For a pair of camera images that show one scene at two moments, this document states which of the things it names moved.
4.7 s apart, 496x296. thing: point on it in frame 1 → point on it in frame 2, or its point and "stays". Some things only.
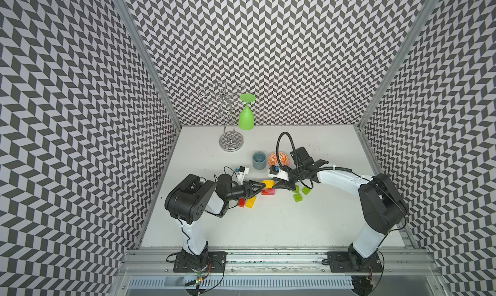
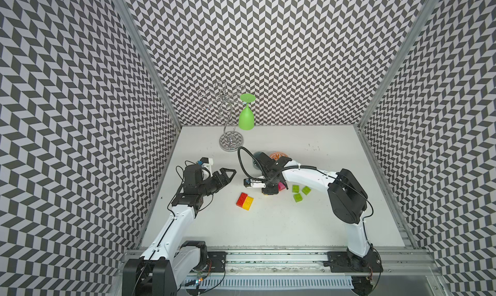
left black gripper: x=248 y=189 → x=219 y=182
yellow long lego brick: x=250 y=201 stays
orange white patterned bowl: x=283 y=159 stays
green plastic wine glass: x=246 y=120 stays
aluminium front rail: x=278 y=262 stays
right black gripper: x=285 y=184 → x=274 y=190
